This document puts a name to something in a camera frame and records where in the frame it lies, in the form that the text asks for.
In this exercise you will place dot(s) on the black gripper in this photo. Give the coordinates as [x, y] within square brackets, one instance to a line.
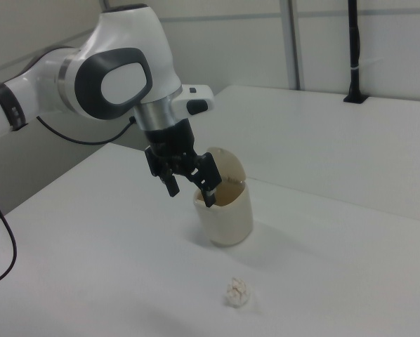
[171, 144]

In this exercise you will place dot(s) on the white paper trash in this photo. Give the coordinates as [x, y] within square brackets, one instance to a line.
[236, 291]

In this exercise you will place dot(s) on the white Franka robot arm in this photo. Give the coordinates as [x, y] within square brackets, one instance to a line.
[125, 45]

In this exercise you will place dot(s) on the small cream lidded bin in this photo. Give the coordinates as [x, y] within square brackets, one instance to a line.
[227, 224]

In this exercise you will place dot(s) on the black pole with base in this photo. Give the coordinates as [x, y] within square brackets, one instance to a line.
[354, 52]

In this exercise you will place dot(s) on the grey partition frame post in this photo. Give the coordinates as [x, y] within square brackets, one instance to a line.
[293, 42]

